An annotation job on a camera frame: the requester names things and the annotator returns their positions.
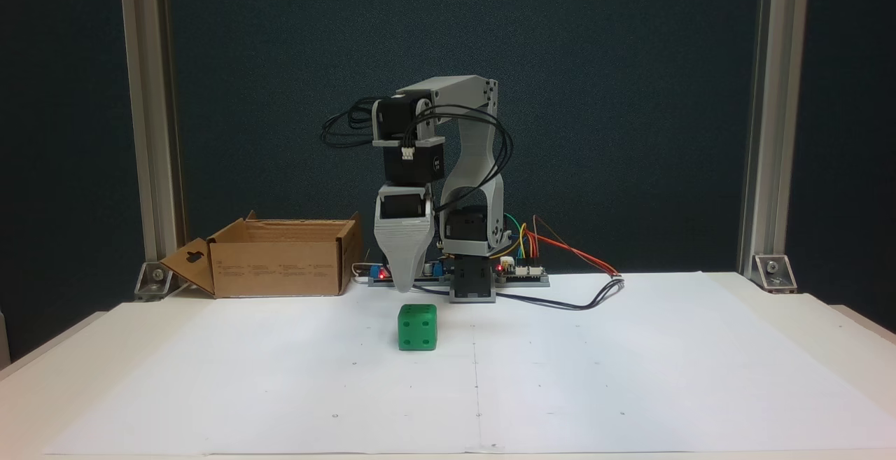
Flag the black arm motor cable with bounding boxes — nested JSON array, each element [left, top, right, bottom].
[[402, 104, 516, 213]]

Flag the green die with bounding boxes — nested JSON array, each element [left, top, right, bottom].
[[398, 304, 438, 352]]

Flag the aluminium frame post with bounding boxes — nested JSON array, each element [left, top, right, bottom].
[[736, 0, 814, 275], [118, 0, 188, 266]]

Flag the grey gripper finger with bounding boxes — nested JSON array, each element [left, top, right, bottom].
[[407, 225, 434, 291], [376, 225, 410, 292]]

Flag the orange and red wire pair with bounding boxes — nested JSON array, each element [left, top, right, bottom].
[[531, 215, 621, 279]]

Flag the motor driver circuit board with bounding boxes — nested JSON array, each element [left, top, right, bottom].
[[496, 256, 550, 287]]

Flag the brown cardboard box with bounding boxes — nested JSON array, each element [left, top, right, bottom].
[[160, 211, 363, 300]]

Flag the metal corner bracket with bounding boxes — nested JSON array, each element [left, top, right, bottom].
[[134, 260, 174, 301], [752, 253, 799, 294]]

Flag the long black cable white plug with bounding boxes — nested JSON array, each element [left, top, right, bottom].
[[490, 275, 626, 312]]

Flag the black gripper motor cable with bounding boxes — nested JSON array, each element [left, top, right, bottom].
[[321, 96, 384, 150]]

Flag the blue power converter board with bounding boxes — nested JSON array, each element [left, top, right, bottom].
[[369, 258, 452, 287]]

